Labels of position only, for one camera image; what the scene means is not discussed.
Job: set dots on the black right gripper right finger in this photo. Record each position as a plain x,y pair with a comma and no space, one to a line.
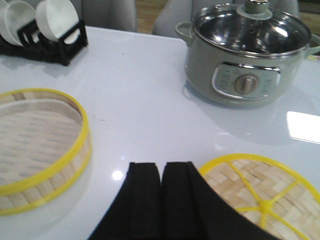
191,210

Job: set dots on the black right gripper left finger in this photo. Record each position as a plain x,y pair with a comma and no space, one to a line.
135,213

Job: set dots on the yellow bamboo steamer lid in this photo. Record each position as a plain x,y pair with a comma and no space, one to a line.
268,193

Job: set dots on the bamboo steamer basket yellow rims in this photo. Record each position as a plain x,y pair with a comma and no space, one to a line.
45,145

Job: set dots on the grey electric cooking pot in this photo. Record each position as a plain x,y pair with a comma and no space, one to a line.
236,79

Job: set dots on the glass pot lid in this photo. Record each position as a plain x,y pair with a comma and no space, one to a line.
269,34

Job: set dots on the black bowl rack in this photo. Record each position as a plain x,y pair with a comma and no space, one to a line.
35,46

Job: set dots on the grey chair right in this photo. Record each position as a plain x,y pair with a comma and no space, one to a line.
176,11

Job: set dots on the grey chair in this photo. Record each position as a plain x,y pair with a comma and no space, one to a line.
109,14
176,11

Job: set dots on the grey chair left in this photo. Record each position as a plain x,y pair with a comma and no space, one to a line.
109,14

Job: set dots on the white ceramic bowl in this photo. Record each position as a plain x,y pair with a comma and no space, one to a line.
55,18
18,14
3,8

